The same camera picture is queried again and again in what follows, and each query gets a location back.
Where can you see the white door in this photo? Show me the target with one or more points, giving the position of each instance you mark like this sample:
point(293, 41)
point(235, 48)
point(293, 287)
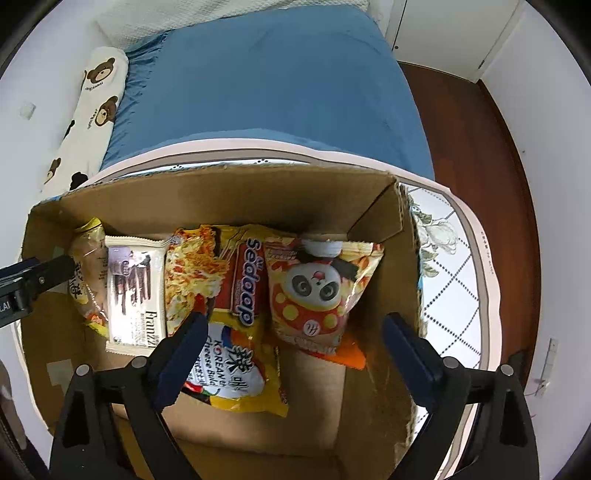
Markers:
point(438, 32)

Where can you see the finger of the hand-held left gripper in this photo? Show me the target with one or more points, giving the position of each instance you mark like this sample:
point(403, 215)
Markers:
point(46, 272)

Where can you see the white quilt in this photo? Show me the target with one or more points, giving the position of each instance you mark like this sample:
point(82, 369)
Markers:
point(138, 18)

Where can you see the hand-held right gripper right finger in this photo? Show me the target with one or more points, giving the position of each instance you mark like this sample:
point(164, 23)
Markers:
point(408, 355)

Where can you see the bear print pillow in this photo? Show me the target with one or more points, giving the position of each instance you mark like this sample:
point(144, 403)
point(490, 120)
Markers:
point(99, 92)

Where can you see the yellow bread packet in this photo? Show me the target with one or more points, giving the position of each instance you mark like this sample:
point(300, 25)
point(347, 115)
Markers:
point(87, 258)

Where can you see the orange noodle packet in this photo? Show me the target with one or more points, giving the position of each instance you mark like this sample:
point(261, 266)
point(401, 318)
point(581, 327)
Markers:
point(194, 272)

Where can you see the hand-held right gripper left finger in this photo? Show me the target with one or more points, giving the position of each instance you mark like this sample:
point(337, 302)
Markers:
point(182, 360)

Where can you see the panda print snack packet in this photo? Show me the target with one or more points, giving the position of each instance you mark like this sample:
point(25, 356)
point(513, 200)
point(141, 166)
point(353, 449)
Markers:
point(314, 295)

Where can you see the white power strip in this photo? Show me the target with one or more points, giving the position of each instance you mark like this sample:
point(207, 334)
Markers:
point(551, 360)

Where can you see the cardboard box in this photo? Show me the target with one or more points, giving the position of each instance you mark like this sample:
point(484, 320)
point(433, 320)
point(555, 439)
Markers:
point(295, 198)

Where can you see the white wafer packet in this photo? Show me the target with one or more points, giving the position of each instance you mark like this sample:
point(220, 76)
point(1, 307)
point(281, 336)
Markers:
point(134, 277)

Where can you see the yellow noodle packet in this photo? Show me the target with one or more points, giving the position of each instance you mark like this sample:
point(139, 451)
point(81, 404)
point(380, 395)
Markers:
point(244, 364)

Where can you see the patterned tablecloth table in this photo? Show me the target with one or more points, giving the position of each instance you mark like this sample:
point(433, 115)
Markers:
point(443, 258)

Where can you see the white wall socket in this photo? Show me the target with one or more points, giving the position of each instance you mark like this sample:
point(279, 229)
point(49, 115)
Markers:
point(28, 110)

